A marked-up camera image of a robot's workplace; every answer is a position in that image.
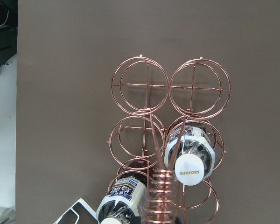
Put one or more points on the tea bottle white cap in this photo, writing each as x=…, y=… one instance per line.
x=126, y=201
x=195, y=156

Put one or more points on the copper wire bottle basket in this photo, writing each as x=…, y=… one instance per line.
x=157, y=107

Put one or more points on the white cup rack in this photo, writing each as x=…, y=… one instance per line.
x=78, y=213

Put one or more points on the black equipment on side table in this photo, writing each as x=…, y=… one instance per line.
x=8, y=29

